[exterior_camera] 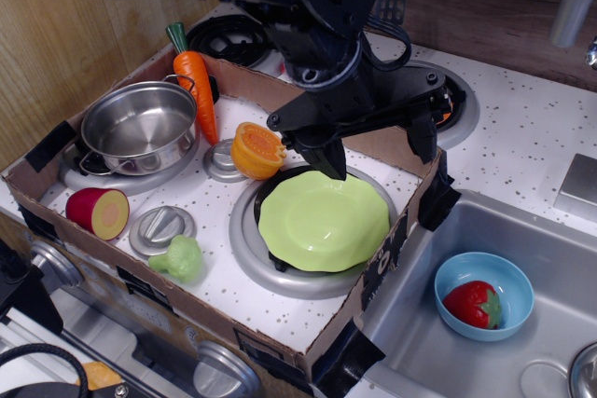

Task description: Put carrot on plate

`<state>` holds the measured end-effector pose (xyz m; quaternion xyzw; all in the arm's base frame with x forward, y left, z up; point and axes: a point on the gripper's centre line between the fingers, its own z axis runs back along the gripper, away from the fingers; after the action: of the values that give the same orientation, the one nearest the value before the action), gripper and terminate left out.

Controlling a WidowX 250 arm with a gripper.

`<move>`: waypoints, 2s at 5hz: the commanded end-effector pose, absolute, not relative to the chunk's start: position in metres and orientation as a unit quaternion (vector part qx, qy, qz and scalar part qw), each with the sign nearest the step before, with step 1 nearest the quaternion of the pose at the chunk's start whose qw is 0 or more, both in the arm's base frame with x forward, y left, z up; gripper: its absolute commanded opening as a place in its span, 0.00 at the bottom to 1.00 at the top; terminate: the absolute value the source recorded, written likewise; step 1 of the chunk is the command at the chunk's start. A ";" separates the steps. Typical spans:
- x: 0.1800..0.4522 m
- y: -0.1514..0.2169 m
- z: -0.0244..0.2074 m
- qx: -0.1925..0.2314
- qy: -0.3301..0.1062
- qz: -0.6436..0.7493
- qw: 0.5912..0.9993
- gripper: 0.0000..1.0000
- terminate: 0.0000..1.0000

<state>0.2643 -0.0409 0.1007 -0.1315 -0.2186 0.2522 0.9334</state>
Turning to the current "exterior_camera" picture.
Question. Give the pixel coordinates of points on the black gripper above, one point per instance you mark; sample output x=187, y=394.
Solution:
x=342, y=98

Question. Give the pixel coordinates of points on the orange toy carrot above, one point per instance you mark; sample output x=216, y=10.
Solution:
x=193, y=76

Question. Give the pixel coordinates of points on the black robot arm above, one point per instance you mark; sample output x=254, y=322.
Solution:
x=328, y=20

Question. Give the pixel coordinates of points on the orange toy carrot slice piece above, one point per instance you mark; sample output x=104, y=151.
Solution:
x=448, y=110

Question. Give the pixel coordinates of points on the green plastic plate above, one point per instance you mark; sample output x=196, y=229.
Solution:
x=322, y=221

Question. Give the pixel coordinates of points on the black burner under plate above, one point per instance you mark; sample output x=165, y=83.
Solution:
x=280, y=211

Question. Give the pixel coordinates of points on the orange toy pumpkin half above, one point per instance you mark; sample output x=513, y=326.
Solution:
x=257, y=152

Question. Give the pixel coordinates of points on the silver stove knob middle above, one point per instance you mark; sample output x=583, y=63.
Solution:
x=217, y=163

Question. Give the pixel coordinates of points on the silver stove knob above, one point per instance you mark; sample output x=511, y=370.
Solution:
x=152, y=233
x=217, y=163

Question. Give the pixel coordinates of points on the black burner coil back left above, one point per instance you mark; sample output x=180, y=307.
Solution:
x=234, y=38

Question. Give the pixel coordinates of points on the red toy strawberry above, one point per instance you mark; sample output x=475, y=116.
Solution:
x=475, y=303

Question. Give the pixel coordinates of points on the blue plastic bowl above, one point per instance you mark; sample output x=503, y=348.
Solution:
x=515, y=291

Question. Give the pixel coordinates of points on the cardboard fence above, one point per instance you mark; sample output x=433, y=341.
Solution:
x=224, y=301

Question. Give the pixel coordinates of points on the green toy broccoli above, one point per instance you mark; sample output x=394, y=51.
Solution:
x=182, y=259

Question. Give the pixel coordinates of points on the stainless steel pot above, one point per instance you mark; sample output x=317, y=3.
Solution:
x=141, y=129

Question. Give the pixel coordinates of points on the silver stove knob front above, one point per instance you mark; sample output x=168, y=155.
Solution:
x=152, y=233

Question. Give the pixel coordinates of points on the grey faucet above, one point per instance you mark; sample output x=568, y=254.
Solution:
x=568, y=22

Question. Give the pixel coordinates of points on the red yellow toy fruit half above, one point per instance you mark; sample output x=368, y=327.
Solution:
x=103, y=212

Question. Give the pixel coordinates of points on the silver oven knob right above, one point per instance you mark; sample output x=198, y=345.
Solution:
x=220, y=373

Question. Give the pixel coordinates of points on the silver oven knob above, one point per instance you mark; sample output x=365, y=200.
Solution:
x=57, y=270
x=220, y=373

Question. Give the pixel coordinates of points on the silver sink basin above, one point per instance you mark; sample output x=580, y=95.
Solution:
x=552, y=355

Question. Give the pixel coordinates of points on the silver oven knob left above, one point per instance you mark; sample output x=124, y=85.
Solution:
x=57, y=270

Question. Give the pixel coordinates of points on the yellow toy piece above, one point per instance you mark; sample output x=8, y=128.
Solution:
x=100, y=376

